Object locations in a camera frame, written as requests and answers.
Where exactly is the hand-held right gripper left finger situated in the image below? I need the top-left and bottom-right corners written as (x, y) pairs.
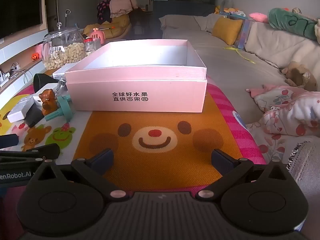
top-left (32, 148), bottom-right (127, 200)

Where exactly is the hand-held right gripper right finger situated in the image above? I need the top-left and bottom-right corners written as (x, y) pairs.
top-left (196, 149), bottom-right (290, 201)

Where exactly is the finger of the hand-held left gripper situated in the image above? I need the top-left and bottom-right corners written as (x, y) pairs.
top-left (26, 144), bottom-right (60, 160)
top-left (0, 134), bottom-right (19, 149)

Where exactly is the white power adapter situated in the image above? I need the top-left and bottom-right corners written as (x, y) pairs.
top-left (7, 96), bottom-right (35, 123)

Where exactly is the teal plastic tool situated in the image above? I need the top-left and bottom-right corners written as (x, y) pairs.
top-left (45, 94), bottom-right (75, 122)

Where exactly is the brown bear figurine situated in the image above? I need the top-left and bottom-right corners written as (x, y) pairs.
top-left (41, 89), bottom-right (57, 116)

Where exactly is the white charger cube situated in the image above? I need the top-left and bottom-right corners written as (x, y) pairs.
top-left (32, 90), bottom-right (47, 106)

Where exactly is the black cylinder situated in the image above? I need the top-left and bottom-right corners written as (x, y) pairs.
top-left (33, 73), bottom-right (60, 93)

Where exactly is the pink cardboard box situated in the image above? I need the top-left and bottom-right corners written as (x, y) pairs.
top-left (64, 39), bottom-right (208, 113)

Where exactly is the small black box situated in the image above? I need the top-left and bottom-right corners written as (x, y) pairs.
top-left (24, 104), bottom-right (45, 128)

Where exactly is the cartoon printed play mat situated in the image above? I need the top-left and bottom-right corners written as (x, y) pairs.
top-left (0, 74), bottom-right (267, 196)

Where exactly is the small clear plastic bag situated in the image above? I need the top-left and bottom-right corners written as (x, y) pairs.
top-left (56, 77), bottom-right (68, 93)

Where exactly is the floral blanket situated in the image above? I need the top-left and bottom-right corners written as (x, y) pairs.
top-left (245, 84), bottom-right (320, 165)

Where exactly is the grey fringed cloth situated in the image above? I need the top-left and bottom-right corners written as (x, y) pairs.
top-left (287, 140), bottom-right (320, 230)

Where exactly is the glass jar of nuts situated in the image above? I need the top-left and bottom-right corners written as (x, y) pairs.
top-left (42, 22), bottom-right (86, 70)

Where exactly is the beige sofa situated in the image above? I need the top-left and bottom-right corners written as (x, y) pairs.
top-left (159, 14), bottom-right (320, 130)

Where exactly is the yellow ribbon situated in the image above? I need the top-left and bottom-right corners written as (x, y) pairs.
top-left (223, 45), bottom-right (256, 64)

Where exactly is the small jar with red lid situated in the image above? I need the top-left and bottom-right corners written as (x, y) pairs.
top-left (84, 37), bottom-right (97, 57)

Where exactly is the brown plush toy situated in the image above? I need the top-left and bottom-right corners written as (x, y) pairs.
top-left (281, 61), bottom-right (318, 92)

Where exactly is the pink plastic toy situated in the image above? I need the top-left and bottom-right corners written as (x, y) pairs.
top-left (90, 28), bottom-right (106, 46)

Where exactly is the iridescent gift box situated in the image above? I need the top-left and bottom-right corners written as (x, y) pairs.
top-left (226, 12), bottom-right (252, 49)

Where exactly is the yellow cushion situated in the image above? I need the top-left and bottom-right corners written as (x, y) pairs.
top-left (212, 17), bottom-right (243, 46)

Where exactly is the black television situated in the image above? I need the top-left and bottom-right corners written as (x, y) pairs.
top-left (0, 0), bottom-right (44, 39)

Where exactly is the yellow bean bag chair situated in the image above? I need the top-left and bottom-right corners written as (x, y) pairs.
top-left (82, 14), bottom-right (132, 40)

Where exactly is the pink plush toy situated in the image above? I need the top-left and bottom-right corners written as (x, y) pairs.
top-left (249, 12), bottom-right (269, 24)

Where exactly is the black polka dot cloth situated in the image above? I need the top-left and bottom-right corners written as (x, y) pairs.
top-left (97, 0), bottom-right (113, 23)

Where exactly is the green plush pillow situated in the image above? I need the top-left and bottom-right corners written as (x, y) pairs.
top-left (268, 7), bottom-right (320, 42)

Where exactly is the pink clothes pile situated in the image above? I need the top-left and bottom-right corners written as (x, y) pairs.
top-left (109, 0), bottom-right (138, 18)

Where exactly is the white power strip with cables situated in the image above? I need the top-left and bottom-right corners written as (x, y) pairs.
top-left (0, 64), bottom-right (27, 86)

